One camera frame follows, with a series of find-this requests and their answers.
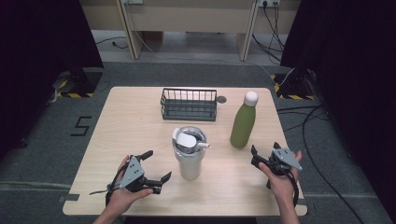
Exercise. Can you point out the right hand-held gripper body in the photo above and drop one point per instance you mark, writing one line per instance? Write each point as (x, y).
(285, 158)

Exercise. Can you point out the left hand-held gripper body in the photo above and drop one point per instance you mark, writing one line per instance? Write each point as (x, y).
(133, 171)

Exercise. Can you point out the green bottle with white cap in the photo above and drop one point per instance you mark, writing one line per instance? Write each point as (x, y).
(243, 127)

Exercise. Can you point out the white tumbler with straw lid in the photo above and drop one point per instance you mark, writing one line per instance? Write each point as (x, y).
(190, 165)

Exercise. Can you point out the person's right hand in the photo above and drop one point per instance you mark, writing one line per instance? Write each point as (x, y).
(281, 186)

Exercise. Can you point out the person's left hand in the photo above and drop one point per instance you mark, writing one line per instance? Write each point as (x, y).
(123, 199)

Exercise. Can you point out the black stand base hazard tape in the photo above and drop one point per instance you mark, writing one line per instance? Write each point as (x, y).
(81, 84)
(295, 88)

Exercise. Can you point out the round grey table grommet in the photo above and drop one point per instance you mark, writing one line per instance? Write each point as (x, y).
(221, 99)

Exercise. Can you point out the black curtain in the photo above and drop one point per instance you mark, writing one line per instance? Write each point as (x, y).
(351, 77)
(37, 62)

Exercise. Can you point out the white power socket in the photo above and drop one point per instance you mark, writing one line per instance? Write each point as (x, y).
(269, 2)

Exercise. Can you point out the beige desk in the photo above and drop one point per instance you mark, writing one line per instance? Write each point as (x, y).
(190, 15)

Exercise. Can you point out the white power strip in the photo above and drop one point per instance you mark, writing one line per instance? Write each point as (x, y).
(133, 1)

